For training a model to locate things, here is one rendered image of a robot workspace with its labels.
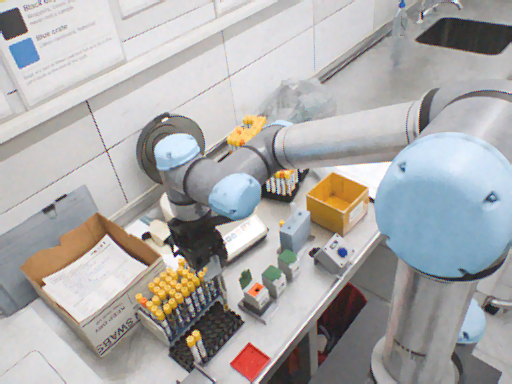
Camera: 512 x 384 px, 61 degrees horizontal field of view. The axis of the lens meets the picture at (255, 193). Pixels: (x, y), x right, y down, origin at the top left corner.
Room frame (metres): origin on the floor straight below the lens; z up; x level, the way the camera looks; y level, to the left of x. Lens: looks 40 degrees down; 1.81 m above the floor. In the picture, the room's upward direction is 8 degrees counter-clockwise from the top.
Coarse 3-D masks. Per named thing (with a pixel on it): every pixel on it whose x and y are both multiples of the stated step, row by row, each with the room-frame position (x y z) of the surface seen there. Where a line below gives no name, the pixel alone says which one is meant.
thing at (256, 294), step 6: (252, 282) 0.67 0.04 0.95; (258, 282) 0.67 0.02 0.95; (246, 288) 0.66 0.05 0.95; (252, 288) 0.66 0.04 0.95; (258, 288) 0.65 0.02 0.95; (264, 288) 0.65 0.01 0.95; (246, 294) 0.65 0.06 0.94; (252, 294) 0.64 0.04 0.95; (258, 294) 0.64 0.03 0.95; (264, 294) 0.64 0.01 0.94; (246, 300) 0.65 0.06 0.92; (252, 300) 0.63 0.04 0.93; (258, 300) 0.62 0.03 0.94; (264, 300) 0.64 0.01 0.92; (258, 306) 0.62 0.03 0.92
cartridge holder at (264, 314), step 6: (270, 300) 0.65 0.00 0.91; (240, 306) 0.66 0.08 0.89; (246, 306) 0.65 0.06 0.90; (252, 306) 0.63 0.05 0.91; (264, 306) 0.63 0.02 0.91; (270, 306) 0.64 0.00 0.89; (276, 306) 0.64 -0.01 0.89; (252, 312) 0.63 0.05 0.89; (258, 312) 0.62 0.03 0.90; (264, 312) 0.63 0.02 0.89; (270, 312) 0.62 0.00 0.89; (258, 318) 0.62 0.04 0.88; (264, 318) 0.61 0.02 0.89; (270, 318) 0.61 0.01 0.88
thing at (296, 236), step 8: (296, 216) 0.86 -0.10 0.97; (304, 216) 0.85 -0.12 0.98; (288, 224) 0.83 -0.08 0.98; (296, 224) 0.83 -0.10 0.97; (304, 224) 0.84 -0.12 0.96; (280, 232) 0.81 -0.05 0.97; (288, 232) 0.80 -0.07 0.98; (296, 232) 0.81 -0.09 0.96; (304, 232) 0.84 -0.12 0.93; (280, 240) 0.81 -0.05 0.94; (288, 240) 0.80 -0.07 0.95; (296, 240) 0.81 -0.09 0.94; (304, 240) 0.84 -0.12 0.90; (312, 240) 0.84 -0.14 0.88; (280, 248) 0.83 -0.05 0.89; (288, 248) 0.80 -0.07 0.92; (296, 248) 0.80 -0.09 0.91; (304, 248) 0.82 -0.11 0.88
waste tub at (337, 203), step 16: (336, 176) 1.01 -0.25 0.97; (320, 192) 0.98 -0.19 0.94; (336, 192) 1.01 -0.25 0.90; (352, 192) 0.97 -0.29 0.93; (368, 192) 0.93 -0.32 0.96; (320, 208) 0.90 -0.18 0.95; (336, 208) 0.96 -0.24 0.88; (352, 208) 0.87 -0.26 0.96; (320, 224) 0.90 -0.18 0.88; (336, 224) 0.86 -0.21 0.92; (352, 224) 0.88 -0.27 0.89
